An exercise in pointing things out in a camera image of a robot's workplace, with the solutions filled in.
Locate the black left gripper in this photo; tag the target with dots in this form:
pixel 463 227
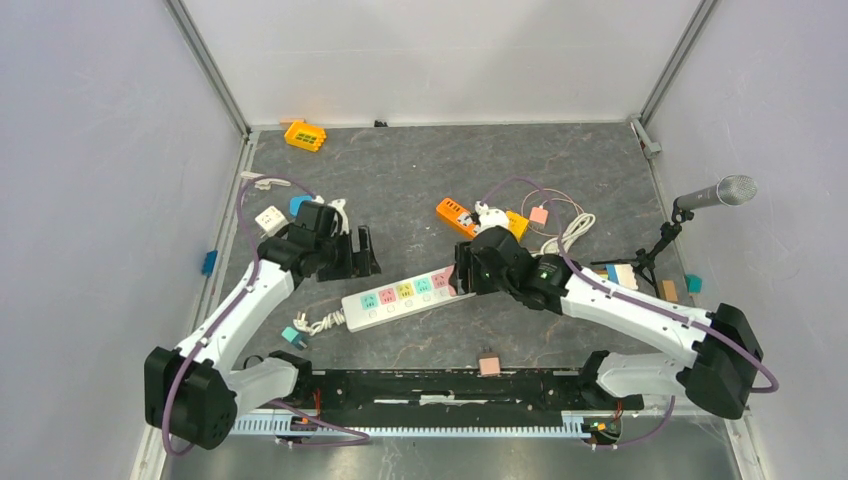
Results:
pixel 358 264

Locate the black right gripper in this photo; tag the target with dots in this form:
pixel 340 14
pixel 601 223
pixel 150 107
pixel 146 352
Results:
pixel 463 260

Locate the white multicolour power strip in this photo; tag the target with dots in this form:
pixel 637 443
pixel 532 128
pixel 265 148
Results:
pixel 394 301

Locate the yellow cube socket adapter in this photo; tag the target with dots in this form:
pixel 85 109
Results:
pixel 517 225

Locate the pink cube socket adapter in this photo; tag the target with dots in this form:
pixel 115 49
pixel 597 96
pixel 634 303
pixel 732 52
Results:
pixel 442 280

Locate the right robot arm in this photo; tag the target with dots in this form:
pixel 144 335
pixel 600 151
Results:
pixel 712 358

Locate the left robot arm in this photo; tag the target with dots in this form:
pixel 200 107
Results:
pixel 193 391

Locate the small pink plug adapter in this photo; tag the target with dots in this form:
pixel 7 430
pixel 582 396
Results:
pixel 489 364

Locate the teal plug adapter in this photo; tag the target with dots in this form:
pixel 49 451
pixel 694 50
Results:
pixel 295 338

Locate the orange power strip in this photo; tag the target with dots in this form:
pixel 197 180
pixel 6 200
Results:
pixel 457 217

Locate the blue rounded adapter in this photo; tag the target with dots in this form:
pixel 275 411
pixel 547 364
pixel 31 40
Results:
pixel 295 203

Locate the white cube adapter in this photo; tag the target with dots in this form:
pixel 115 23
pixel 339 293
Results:
pixel 271 221

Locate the yellow toy brick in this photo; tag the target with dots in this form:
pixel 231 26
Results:
pixel 305 136

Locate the colourful toy block stack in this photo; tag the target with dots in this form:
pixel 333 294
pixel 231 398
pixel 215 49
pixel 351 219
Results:
pixel 619 273

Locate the wooden letter cube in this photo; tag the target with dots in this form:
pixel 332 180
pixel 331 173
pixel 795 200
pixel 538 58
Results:
pixel 668 291

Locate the teal cube right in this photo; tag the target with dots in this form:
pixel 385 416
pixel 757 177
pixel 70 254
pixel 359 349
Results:
pixel 694 284

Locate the grey microphone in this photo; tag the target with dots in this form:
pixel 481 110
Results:
pixel 732 190

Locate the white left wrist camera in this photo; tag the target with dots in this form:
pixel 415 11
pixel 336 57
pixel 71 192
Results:
pixel 341 217

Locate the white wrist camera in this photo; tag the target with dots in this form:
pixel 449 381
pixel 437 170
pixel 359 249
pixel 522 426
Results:
pixel 489 217
pixel 341 217

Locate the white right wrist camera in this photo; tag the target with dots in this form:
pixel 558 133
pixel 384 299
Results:
pixel 489 217

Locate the pink charger with cable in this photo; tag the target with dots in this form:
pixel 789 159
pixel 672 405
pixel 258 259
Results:
pixel 538 210

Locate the white flat bracket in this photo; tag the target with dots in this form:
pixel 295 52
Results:
pixel 263 182

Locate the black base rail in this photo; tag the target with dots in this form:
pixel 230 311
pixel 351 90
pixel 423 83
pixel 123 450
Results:
pixel 452 398

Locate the blue wall clip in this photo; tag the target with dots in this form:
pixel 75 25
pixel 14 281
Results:
pixel 209 262

